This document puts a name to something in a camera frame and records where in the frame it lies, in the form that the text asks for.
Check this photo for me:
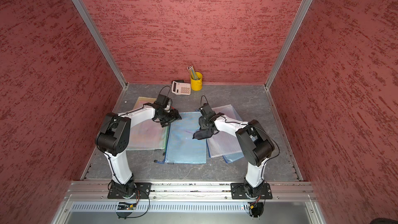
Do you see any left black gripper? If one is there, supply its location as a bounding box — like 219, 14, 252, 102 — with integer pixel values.
157, 109, 181, 127

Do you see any green mesh document bag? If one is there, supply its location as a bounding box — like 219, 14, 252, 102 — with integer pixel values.
126, 119, 169, 150

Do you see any light blue document bag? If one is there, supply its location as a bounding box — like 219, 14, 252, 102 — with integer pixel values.
155, 112, 207, 164

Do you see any yellow mesh document bag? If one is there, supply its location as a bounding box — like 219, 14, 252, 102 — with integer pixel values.
133, 96, 156, 110

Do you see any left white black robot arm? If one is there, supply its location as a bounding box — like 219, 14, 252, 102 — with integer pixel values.
95, 103, 182, 199

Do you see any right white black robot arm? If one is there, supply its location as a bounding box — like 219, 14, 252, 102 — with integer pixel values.
193, 103, 275, 199

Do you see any white mesh document bag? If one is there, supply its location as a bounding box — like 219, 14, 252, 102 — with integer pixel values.
207, 105, 241, 158

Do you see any blue mesh document bag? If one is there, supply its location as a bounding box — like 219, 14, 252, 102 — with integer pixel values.
222, 109, 246, 164

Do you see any pink desk calculator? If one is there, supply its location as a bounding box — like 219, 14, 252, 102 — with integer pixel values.
171, 81, 191, 95

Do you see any yellow pen cup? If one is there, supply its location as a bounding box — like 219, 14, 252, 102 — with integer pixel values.
190, 72, 203, 91

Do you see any coloured pencils bundle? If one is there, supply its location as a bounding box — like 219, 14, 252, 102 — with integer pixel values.
187, 66, 199, 80

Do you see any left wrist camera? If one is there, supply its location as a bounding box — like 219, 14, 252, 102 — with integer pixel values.
154, 94, 173, 111

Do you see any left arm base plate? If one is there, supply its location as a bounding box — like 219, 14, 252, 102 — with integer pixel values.
107, 180, 152, 200

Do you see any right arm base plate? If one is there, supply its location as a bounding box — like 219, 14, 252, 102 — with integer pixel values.
231, 182, 273, 200

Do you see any aluminium front rail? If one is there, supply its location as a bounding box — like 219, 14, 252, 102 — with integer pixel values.
52, 180, 326, 224

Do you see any left aluminium corner post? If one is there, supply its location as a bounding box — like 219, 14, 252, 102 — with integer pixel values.
72, 0, 128, 90

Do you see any aluminium corner post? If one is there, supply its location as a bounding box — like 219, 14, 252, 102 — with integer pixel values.
265, 0, 313, 91
72, 0, 128, 90

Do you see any right aluminium corner post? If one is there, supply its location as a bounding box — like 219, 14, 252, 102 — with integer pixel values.
265, 0, 313, 91

